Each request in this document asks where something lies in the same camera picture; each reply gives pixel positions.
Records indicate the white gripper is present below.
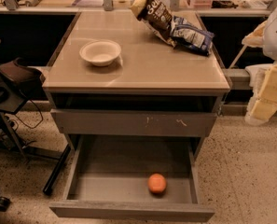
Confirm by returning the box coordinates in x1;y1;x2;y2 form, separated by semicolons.
242;21;277;126

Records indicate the orange fruit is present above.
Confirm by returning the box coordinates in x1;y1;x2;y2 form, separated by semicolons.
147;174;167;194

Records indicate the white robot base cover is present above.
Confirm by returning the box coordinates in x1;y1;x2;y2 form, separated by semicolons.
245;63;271;88

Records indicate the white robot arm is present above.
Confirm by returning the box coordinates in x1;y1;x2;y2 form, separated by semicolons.
242;7;277;126

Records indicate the grey drawer cabinet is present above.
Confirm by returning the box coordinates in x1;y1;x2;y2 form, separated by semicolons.
43;10;230;153

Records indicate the closed grey top drawer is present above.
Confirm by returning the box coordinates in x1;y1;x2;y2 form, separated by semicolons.
51;109;216;137

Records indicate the open grey middle drawer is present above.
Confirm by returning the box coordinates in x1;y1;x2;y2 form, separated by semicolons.
50;135;215;222

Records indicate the blue white snack bag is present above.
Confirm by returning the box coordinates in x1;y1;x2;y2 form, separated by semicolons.
170;15;215;56

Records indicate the brown chip bag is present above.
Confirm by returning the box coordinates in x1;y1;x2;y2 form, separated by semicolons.
130;0;176;47

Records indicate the white paper bowl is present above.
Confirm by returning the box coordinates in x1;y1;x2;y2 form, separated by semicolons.
79;40;121;67

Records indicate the dark brown bag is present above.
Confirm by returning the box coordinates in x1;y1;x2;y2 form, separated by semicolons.
0;59;43;98

